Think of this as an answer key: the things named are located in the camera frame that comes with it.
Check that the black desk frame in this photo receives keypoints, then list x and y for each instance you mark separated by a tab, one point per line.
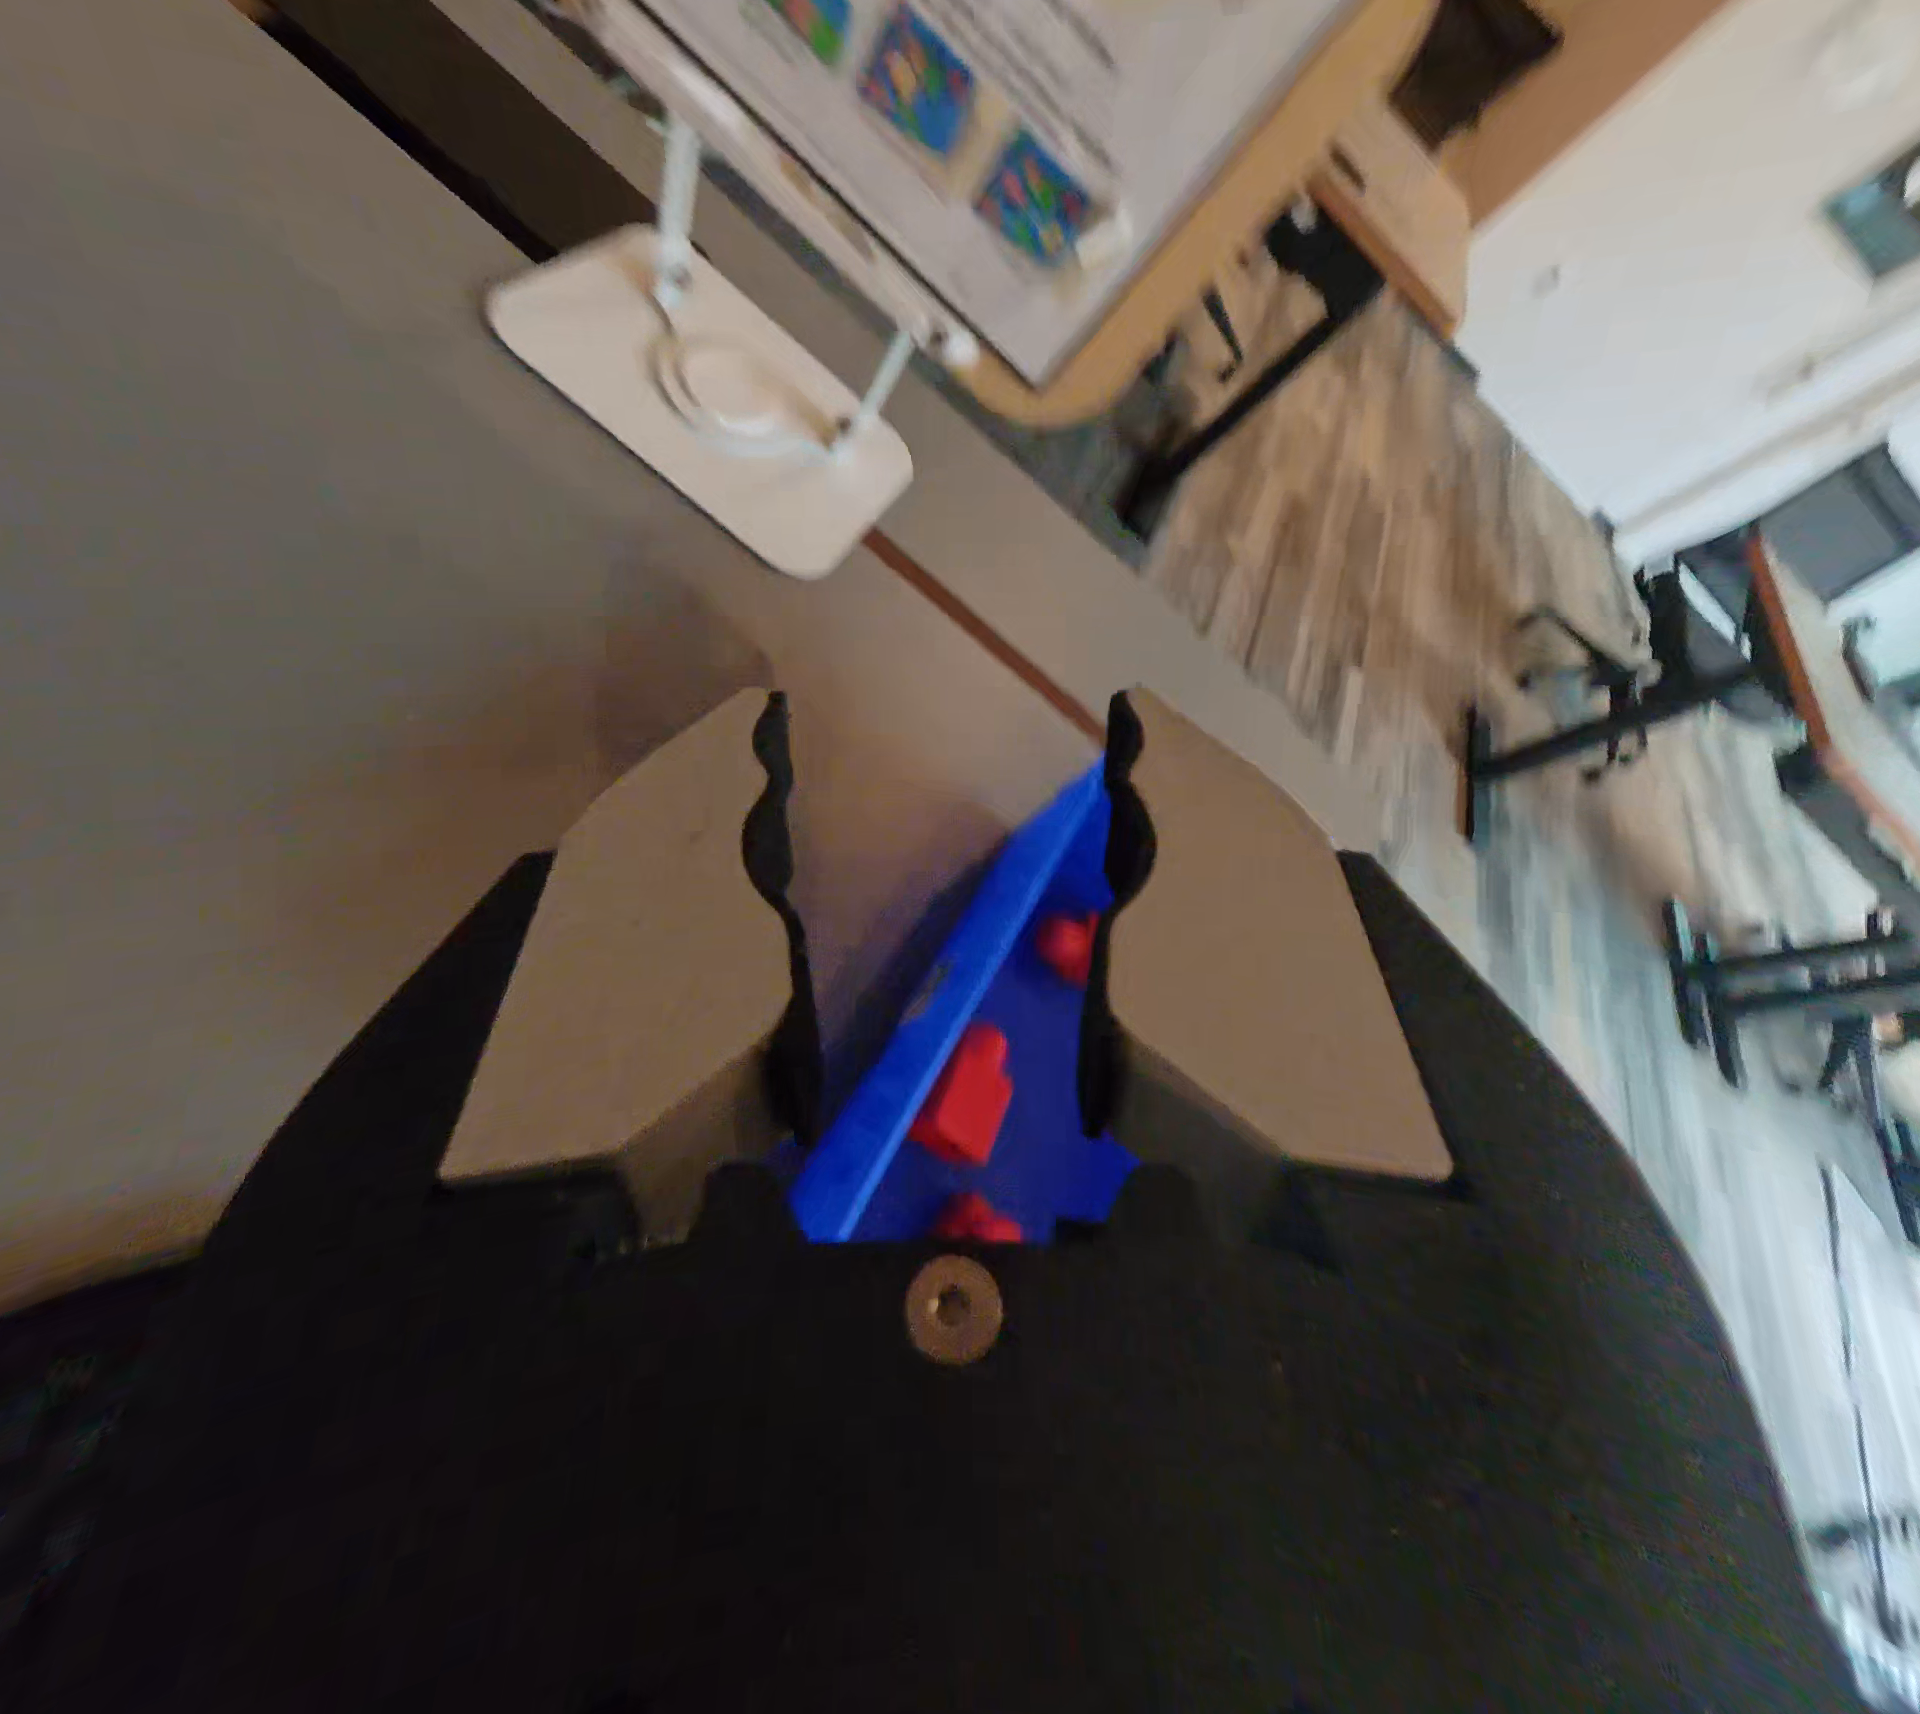
1636	665

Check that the blue plastic bin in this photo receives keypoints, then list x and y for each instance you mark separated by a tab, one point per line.
899	1085

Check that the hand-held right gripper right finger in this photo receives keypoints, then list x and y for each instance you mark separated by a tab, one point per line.
1268	993

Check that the instruction poster on stand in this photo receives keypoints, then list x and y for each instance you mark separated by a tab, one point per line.
1262	246

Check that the wooden table frame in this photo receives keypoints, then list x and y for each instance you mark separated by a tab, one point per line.
1396	215

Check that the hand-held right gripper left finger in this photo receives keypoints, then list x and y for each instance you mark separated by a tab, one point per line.
629	993

